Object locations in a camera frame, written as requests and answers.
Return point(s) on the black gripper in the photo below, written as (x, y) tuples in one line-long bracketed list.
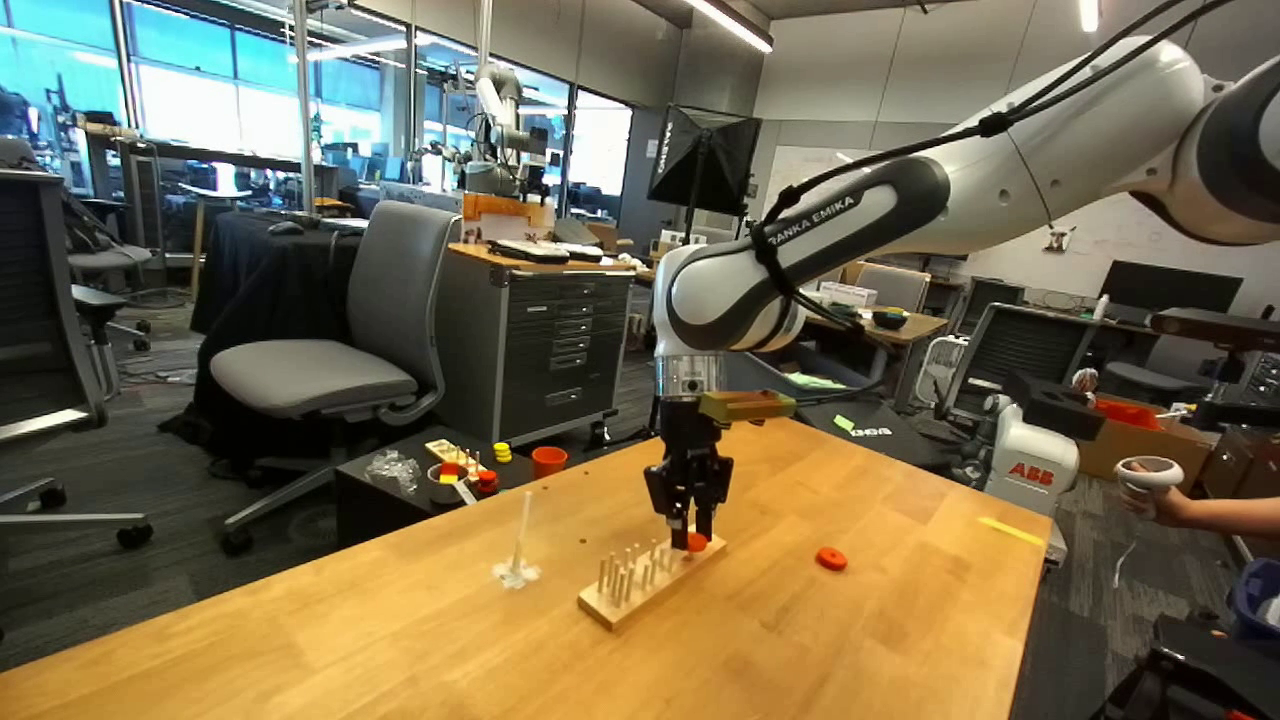
[(689, 435)]

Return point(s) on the white VR controller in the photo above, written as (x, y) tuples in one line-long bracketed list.
[(1144, 475)]

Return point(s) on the person's forearm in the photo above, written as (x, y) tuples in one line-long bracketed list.
[(1240, 519)]

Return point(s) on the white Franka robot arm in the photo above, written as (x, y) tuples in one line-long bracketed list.
[(984, 187)]

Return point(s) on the wooden peg stand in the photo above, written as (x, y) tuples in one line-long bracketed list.
[(636, 601)]

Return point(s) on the person's hand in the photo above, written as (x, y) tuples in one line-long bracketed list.
[(1179, 506)]

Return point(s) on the wooden block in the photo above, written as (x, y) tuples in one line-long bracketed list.
[(751, 406)]

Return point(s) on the orange cup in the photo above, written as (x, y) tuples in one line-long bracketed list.
[(551, 460)]

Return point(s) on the yellow cube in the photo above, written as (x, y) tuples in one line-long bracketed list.
[(501, 455)]

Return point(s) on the gray metal cabinet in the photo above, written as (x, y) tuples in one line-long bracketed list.
[(535, 344)]

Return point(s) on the beige flat box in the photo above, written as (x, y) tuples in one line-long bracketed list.
[(452, 455)]

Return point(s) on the black low side table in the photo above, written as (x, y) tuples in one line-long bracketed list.
[(387, 503)]

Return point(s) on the yellow tape strip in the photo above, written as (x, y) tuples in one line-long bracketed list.
[(1014, 528)]

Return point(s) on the orange cardboard box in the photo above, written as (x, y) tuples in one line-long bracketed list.
[(505, 217)]

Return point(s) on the black softbox light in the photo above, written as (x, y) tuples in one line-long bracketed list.
[(707, 161)]

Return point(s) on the dark angled monitor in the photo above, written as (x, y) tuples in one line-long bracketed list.
[(1024, 344)]

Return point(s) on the gray office chair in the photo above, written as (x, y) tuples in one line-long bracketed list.
[(323, 375)]

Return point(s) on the brown cardboard box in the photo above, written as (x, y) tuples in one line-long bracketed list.
[(1144, 448)]

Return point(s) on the ceiling light strip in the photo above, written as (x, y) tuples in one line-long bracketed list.
[(731, 27)]

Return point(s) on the black draped cloth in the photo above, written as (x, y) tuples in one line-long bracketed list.
[(264, 281)]

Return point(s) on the blue bin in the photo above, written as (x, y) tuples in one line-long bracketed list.
[(1261, 601)]

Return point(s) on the black mesh office chair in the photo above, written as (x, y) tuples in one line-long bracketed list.
[(41, 293)]

